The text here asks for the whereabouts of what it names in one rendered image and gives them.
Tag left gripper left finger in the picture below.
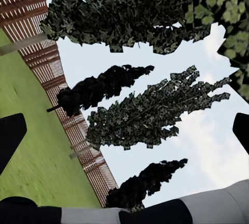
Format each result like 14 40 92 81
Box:
0 113 27 175

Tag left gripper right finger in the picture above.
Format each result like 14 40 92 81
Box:
232 113 249 155

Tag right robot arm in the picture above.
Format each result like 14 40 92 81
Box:
0 179 249 224

